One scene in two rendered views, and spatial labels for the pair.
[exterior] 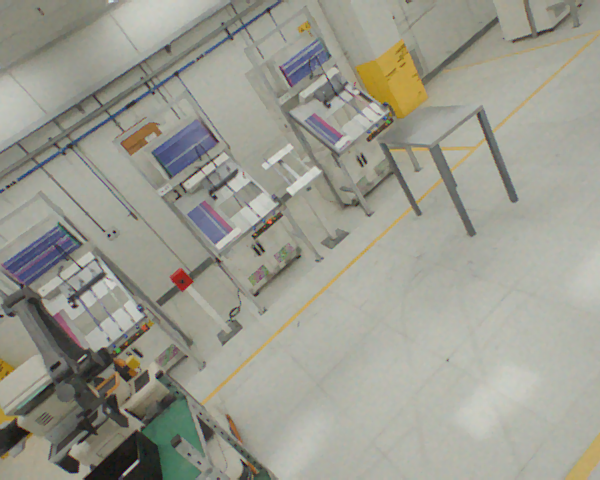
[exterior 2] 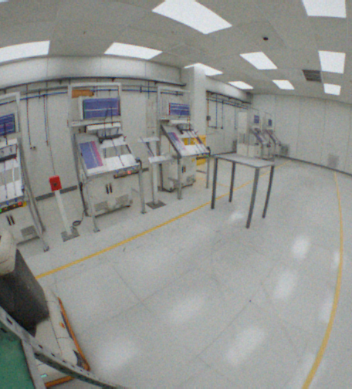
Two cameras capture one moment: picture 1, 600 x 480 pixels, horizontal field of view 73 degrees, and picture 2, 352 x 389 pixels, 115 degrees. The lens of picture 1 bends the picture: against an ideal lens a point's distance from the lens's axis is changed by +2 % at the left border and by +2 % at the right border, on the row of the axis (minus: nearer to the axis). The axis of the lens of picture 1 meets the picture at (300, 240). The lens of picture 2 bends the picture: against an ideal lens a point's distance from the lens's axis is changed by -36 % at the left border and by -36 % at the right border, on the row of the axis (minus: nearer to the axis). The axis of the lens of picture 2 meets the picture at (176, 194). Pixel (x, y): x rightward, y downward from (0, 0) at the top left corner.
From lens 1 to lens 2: 1.51 m
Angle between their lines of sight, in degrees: 25
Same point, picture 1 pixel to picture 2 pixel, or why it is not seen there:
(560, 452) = (313, 345)
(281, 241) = (123, 191)
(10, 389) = not seen: outside the picture
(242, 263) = (95, 193)
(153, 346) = (22, 221)
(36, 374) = not seen: outside the picture
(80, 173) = (38, 109)
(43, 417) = not seen: outside the picture
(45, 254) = not seen: outside the picture
